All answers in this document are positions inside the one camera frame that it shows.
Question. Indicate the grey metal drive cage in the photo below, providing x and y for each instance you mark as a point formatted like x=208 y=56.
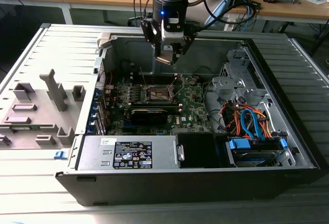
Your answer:
x=227 y=84

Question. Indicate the black graphics card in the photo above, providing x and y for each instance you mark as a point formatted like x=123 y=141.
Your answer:
x=149 y=118

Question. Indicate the round coin cell battery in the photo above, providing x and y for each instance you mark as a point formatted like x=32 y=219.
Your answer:
x=193 y=81

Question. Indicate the black grey PC case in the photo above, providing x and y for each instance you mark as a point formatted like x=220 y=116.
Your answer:
x=180 y=188

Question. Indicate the grey power supply unit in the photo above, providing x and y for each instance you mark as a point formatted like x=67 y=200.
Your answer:
x=90 y=157

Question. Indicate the blue disk carrier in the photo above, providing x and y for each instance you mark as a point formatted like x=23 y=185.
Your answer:
x=239 y=144

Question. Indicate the green motherboard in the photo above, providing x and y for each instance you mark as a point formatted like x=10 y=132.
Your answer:
x=191 y=111

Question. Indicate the silver CPU green edge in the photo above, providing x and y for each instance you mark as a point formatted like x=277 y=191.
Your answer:
x=164 y=59

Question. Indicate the silver hard disk drive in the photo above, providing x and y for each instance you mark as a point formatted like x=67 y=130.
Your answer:
x=257 y=160

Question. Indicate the grey parts rack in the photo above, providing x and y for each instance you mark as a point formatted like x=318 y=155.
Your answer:
x=38 y=105

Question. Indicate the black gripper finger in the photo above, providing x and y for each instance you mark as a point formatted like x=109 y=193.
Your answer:
x=148 y=32
x=189 y=37

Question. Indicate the blue plastic latch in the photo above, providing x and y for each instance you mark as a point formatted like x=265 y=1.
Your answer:
x=61 y=155

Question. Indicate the CPU socket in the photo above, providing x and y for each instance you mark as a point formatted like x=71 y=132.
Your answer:
x=158 y=94

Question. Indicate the green RAM stick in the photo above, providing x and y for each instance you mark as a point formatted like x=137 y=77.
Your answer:
x=24 y=128
x=154 y=104

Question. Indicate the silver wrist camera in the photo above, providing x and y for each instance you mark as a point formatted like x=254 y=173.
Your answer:
x=173 y=36

